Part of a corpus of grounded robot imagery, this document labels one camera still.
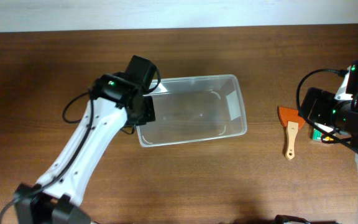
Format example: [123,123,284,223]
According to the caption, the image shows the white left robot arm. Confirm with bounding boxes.
[10,55,160,224]

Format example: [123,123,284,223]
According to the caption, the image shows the clear plastic container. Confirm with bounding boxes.
[137,74,248,147]

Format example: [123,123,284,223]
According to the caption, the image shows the orange scraper with wooden handle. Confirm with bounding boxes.
[278,106,305,160]

